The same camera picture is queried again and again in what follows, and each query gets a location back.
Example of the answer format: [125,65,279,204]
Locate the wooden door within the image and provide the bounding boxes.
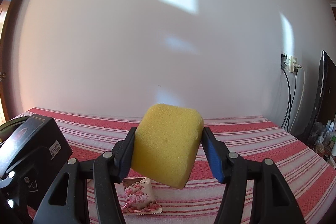
[1,0,15,124]

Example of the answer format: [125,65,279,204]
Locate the yellow sponge dark backing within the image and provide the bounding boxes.
[131,103,204,189]

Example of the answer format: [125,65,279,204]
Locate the white power cable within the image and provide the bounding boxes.
[288,65,306,132]

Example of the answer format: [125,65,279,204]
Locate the red striped tablecloth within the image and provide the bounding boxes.
[0,107,336,224]

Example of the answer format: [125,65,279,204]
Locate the pink floral snack packet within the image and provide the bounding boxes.
[122,177,162,215]

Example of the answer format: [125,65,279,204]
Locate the black gift box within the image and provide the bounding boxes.
[1,114,72,210]

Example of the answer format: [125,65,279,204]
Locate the bottles on shelf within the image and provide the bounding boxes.
[313,120,335,161]

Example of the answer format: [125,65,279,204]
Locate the black monitor edge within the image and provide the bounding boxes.
[305,50,336,140]

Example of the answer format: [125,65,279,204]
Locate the wall power outlet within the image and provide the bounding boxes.
[281,53,300,73]

